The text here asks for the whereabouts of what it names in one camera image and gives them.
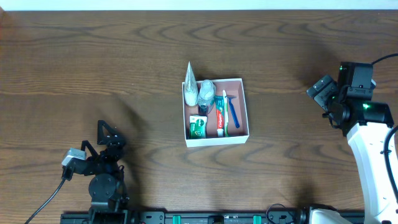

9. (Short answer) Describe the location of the green white toothbrush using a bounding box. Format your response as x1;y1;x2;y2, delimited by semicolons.
222;90;229;138

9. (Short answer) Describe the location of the white lotion tube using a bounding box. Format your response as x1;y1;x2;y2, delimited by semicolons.
183;62;198;106

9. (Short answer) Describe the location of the white box with pink interior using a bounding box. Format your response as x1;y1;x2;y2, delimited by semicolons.
182;78;249;147

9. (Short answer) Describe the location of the blue hand soap pump bottle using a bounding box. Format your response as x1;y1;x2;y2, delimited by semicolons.
197;80;216;116

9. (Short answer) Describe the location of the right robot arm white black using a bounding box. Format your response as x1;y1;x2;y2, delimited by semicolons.
307;62;397;223

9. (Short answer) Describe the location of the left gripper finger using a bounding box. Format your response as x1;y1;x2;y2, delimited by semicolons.
97;120;126;147
81;140;98;159

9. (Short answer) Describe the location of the green soap bar package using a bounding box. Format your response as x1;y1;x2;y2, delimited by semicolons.
189;115;207;139

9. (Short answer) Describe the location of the blue disposable razor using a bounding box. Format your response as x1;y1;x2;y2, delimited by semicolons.
227;96;240;128

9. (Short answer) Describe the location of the red green toothpaste tube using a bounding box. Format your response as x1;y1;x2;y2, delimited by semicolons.
215;96;224;138

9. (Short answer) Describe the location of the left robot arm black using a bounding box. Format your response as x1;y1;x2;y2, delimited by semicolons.
67;120;129;224

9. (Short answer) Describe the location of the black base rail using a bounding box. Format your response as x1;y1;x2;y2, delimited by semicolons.
60;210;364;224

